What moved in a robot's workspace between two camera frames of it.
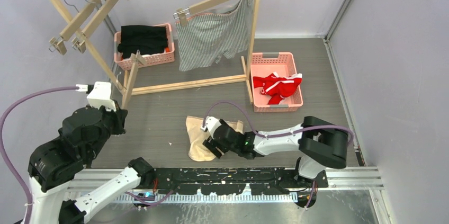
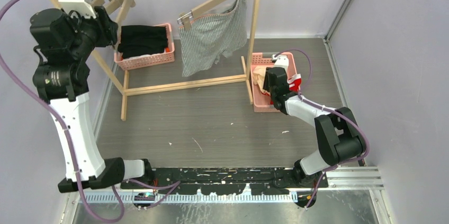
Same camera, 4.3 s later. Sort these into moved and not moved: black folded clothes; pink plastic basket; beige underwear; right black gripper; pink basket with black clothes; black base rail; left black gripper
Moved: left black gripper; right black gripper; beige underwear
Not moved: pink plastic basket; black base rail; black folded clothes; pink basket with black clothes
